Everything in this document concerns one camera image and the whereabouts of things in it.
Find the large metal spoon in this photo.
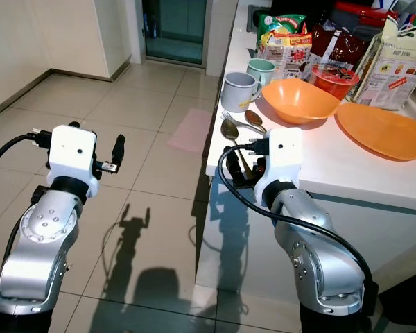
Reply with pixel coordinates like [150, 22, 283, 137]
[220, 119, 252, 178]

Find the small metal spoon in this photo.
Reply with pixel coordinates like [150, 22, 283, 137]
[243, 109, 268, 135]

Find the metal fork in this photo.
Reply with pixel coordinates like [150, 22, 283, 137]
[220, 109, 245, 127]

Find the white counter cabinet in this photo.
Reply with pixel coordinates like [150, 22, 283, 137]
[196, 0, 416, 296]

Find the grey mug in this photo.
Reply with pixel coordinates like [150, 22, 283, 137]
[220, 71, 265, 114]

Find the orange bowl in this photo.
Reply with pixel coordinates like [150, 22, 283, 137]
[261, 78, 343, 126]

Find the pale green mug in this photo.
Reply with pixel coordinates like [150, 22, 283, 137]
[246, 58, 277, 88]

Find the glass door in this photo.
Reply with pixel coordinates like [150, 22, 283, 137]
[143, 0, 209, 69]

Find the orange plate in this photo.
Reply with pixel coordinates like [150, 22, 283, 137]
[334, 102, 416, 162]

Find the green snack bag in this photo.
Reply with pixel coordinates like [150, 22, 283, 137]
[256, 12, 307, 45]

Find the dark sink basin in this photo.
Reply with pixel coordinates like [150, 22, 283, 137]
[247, 5, 271, 33]

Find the dark red food packet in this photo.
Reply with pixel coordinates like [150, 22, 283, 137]
[309, 24, 370, 71]

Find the beige printed carton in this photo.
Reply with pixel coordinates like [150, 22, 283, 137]
[352, 12, 416, 112]

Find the red container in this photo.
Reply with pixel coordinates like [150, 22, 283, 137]
[331, 1, 401, 28]

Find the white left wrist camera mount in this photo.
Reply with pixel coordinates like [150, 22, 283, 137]
[49, 125, 98, 183]

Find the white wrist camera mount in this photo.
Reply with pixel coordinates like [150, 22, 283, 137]
[49, 125, 98, 183]
[254, 127, 304, 189]

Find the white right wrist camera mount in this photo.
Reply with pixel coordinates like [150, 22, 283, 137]
[254, 127, 304, 189]

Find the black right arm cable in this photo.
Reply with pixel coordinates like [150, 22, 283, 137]
[217, 137, 379, 285]

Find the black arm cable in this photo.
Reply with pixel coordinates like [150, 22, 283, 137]
[217, 137, 379, 285]
[0, 129, 55, 182]

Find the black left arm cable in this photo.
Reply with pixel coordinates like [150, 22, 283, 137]
[0, 129, 55, 182]

